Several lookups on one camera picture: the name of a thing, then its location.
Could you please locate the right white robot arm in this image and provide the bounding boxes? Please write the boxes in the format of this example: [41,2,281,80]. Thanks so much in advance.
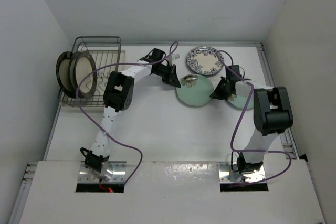
[210,65,293,174]

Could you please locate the metal base plate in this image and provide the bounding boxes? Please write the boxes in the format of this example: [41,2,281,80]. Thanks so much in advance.
[217,162,266,184]
[77,162,126,184]

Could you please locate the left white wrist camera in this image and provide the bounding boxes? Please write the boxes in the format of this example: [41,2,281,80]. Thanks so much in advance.
[169,54,180,61]

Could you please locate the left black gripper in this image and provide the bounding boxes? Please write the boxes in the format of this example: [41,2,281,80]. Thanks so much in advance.
[154,64,181,88]

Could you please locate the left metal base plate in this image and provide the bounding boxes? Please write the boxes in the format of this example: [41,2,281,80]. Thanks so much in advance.
[77,162,126,184]

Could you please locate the grey rim cream plate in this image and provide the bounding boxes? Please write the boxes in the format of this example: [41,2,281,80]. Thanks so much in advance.
[65,52,79,98]

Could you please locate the teal flower plate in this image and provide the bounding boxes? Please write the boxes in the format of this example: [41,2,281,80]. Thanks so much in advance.
[176,74,214,107]
[227,94,254,110]

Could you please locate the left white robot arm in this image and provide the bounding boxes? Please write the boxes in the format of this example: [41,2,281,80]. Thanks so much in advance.
[80,42,181,178]

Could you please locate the dark checkered rim plate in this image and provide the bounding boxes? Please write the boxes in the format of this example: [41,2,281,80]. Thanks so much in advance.
[56,51,72,95]

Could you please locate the grey wire dish rack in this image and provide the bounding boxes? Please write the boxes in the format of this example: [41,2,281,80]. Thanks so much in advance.
[56,36,125,108]

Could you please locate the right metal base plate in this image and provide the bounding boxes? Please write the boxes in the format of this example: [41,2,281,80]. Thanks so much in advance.
[217,162,266,184]

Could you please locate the blue floral pattern plate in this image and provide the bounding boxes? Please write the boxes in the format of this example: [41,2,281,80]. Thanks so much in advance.
[186,46,224,76]

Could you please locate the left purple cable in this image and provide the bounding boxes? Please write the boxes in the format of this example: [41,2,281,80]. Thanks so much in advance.
[76,41,179,187]

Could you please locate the large grey rim plate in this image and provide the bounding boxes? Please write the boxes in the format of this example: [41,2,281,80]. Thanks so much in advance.
[68,50,97,99]

